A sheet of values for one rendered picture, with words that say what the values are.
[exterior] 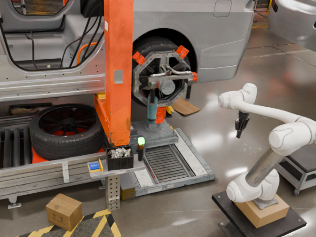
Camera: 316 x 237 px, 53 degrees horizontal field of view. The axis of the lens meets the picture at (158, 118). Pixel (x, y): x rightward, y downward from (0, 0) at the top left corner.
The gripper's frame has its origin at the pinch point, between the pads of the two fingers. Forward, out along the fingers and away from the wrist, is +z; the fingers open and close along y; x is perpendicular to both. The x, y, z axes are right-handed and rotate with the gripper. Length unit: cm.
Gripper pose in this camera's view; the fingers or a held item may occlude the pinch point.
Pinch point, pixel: (238, 133)
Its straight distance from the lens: 247.3
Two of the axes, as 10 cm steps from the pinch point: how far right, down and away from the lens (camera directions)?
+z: -0.7, 8.5, 5.2
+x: -4.5, -5.0, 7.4
